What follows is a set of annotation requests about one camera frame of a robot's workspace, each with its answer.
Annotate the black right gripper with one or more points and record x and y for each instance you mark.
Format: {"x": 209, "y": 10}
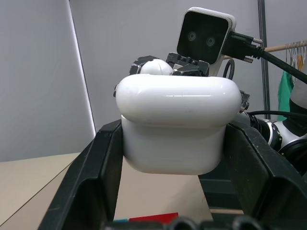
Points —
{"x": 244, "y": 101}

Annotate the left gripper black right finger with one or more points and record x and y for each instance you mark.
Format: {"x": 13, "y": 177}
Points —
{"x": 261, "y": 182}

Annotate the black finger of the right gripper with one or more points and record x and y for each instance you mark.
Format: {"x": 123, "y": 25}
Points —
{"x": 136, "y": 65}

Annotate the red block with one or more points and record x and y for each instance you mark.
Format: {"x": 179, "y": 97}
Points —
{"x": 153, "y": 217}

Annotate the green hanging garment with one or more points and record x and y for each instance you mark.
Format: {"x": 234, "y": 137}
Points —
{"x": 285, "y": 93}

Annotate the grey vertical pole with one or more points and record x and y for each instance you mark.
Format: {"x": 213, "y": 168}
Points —
{"x": 263, "y": 79}

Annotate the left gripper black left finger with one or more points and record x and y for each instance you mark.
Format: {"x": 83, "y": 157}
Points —
{"x": 84, "y": 182}

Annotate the white earbud charging case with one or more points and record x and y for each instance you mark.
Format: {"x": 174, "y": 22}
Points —
{"x": 175, "y": 119}

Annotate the wooden clothes rod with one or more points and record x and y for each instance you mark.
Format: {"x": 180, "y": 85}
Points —
{"x": 280, "y": 47}

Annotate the teal block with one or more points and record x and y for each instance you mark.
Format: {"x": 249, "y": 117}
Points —
{"x": 120, "y": 220}

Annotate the white robot head camera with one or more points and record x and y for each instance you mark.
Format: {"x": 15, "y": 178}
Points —
{"x": 204, "y": 33}

